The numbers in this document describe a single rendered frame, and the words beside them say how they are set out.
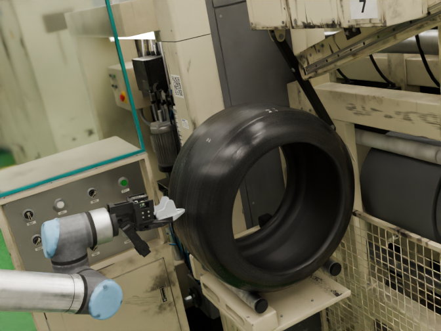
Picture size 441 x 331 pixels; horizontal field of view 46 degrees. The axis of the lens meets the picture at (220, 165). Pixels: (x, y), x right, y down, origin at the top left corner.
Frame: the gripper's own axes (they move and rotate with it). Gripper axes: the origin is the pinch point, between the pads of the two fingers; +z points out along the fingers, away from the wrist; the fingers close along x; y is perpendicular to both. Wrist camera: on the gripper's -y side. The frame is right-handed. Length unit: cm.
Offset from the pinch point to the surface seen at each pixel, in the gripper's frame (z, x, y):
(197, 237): 1.6, -6.4, -5.4
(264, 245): 35.3, 14.4, -25.0
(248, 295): 16.8, -5.4, -28.8
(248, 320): 14.5, -8.5, -34.6
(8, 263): -35, 299, -127
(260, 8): 40, 16, 53
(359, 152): 106, 45, -11
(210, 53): 27, 26, 41
